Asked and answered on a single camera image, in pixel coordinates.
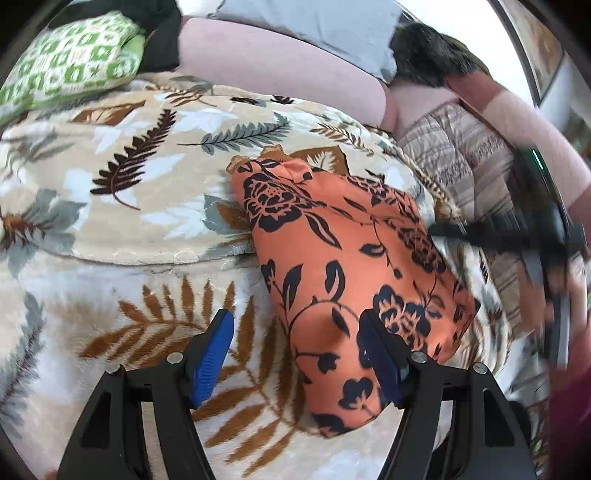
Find magenta cloth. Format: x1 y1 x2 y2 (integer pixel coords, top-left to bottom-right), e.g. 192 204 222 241
547 369 591 480

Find pink pillow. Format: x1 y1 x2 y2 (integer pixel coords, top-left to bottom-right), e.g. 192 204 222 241
173 16 402 137

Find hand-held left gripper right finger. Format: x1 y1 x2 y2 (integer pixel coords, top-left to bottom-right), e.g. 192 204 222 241
358 311 539 480

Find brown striped cloth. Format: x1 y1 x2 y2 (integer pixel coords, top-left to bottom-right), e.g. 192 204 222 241
397 102 546 337

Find dark furry cloth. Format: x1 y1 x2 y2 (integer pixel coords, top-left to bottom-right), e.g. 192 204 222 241
390 21 490 90

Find green patterned pillow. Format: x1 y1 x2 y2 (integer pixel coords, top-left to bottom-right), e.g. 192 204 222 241
0 10 146 125

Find person's right forearm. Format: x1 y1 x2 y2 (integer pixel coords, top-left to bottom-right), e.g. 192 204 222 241
445 76 591 217

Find framed wall picture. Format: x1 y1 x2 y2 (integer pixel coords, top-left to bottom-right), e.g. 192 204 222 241
503 0 566 100

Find leaf print blanket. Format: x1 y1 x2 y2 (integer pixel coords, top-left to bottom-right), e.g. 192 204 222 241
0 76 550 480

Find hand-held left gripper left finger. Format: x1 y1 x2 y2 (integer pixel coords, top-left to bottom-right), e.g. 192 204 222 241
55 308 235 480

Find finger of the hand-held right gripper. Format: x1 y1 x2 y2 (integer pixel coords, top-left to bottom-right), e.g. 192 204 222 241
427 217 522 250

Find light grey cloth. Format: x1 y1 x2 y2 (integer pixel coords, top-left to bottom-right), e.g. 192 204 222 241
208 0 402 84

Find orange floral garment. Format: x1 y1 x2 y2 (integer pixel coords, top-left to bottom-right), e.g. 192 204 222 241
228 145 482 438

